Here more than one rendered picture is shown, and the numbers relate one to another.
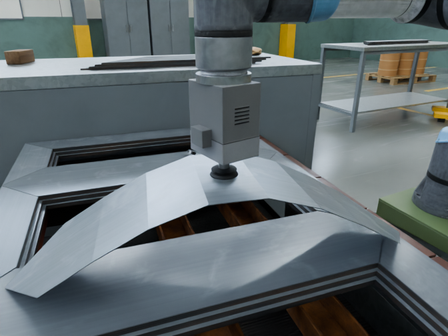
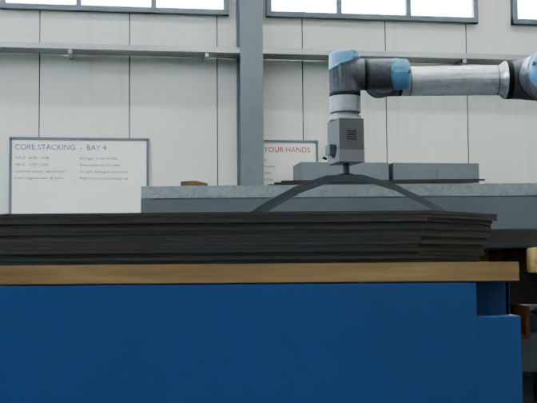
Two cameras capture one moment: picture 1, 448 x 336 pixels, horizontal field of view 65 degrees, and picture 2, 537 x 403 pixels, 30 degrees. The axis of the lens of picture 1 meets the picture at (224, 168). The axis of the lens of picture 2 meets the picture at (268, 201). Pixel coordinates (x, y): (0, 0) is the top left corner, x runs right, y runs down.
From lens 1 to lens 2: 197 cm
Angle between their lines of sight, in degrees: 33
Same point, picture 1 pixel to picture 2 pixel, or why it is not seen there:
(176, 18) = not seen: hidden behind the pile
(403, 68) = not seen: outside the picture
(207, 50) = (332, 101)
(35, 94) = (214, 203)
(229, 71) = (344, 110)
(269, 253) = not seen: hidden behind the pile
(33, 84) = (214, 193)
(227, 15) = (342, 84)
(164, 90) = (344, 205)
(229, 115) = (344, 133)
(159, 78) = (340, 192)
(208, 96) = (334, 125)
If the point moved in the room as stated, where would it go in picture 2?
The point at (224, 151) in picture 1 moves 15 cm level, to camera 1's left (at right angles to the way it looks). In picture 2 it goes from (340, 153) to (279, 155)
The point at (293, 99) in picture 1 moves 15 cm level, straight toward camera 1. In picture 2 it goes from (511, 225) to (497, 224)
